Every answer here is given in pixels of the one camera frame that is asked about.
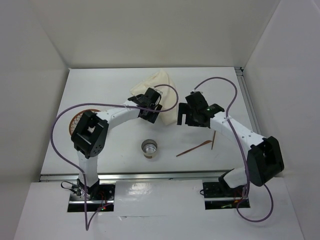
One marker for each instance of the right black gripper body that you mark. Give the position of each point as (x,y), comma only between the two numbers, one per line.
(193,111)

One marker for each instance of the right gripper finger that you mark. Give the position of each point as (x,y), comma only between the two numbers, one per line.
(189,120)
(183,110)

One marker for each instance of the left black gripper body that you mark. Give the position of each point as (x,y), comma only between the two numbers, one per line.
(152,106)

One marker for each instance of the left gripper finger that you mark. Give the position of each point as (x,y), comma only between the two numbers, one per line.
(150,116)
(156,96)

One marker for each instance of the cream cloth placemat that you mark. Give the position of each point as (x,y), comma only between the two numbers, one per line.
(168,97)

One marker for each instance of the copper fork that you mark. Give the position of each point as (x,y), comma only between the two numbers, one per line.
(213,140)

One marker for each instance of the copper knife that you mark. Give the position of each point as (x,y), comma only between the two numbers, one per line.
(194,148)

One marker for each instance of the metal cup with band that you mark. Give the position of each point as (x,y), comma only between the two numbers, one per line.
(149,148)

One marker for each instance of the patterned ceramic plate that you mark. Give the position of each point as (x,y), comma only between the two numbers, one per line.
(74,121)

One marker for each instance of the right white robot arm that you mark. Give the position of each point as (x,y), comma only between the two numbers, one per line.
(262,155)

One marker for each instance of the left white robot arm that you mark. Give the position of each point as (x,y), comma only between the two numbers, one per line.
(90,133)

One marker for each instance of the aluminium rail right side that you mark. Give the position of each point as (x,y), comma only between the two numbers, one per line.
(247,99)

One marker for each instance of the aluminium rail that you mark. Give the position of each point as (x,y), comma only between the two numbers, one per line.
(178,175)
(247,99)

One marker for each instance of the aluminium rail front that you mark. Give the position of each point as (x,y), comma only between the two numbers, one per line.
(178,175)

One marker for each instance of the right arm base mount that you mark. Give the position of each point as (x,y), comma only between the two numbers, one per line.
(218,198)

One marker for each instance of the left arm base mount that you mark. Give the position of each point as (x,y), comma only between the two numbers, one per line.
(103,198)

